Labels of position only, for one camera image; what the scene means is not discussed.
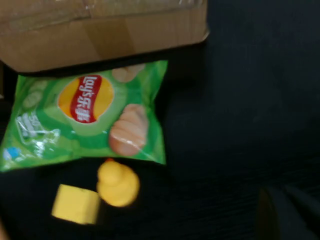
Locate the cardboard box with white label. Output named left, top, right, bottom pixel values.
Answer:
left=0, top=0, right=210, bottom=73

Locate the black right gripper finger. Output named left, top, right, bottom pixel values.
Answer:
left=258, top=186, right=320, bottom=240

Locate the yellow rubber duck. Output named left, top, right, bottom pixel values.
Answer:
left=96, top=157, right=140, bottom=208

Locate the green Lay's chips bag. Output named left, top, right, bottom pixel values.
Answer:
left=0, top=59, right=169, bottom=172

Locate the yellow foam cube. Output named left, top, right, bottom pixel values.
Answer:
left=51, top=184, right=101, bottom=225

